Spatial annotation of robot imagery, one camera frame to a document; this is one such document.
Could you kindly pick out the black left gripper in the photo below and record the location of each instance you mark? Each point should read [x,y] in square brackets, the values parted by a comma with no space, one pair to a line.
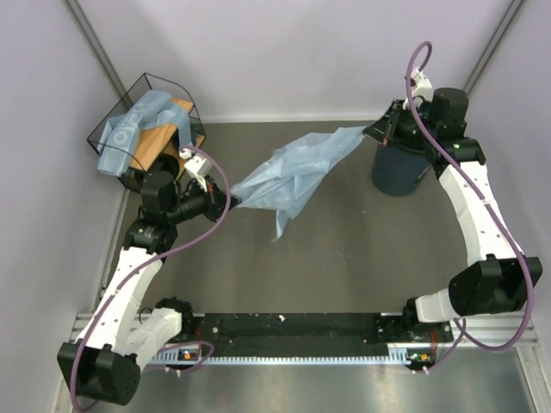
[216,200]

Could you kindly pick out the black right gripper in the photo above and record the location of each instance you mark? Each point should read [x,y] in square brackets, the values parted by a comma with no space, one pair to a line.
[385,129]

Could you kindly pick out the dark blue trash bin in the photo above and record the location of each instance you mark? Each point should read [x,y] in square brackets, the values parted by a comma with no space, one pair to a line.
[396,172]

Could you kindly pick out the light blue printed trash bag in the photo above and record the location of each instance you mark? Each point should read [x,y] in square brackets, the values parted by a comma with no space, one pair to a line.
[120,136]

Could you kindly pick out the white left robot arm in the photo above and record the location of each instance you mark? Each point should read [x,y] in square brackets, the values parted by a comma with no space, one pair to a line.
[107,359]

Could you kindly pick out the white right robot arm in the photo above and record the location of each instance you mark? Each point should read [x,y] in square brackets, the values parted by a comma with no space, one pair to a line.
[431,136]

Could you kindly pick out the black bowl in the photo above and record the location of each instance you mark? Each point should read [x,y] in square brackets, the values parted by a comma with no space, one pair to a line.
[167,163]

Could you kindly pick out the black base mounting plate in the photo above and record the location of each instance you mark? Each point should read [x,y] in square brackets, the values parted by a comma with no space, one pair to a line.
[312,334]

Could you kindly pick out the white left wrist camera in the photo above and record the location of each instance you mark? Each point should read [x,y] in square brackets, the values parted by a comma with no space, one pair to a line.
[196,165]

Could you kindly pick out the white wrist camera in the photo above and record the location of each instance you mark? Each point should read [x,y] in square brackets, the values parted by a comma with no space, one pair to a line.
[419,85]
[196,165]

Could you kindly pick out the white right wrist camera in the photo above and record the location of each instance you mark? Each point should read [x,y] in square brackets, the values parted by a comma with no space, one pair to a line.
[419,85]

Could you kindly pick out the black wire shelf rack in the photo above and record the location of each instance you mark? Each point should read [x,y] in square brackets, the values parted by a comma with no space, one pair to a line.
[153,142]

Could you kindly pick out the aluminium frame rail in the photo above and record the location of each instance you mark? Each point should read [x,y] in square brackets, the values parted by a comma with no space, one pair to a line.
[185,351]

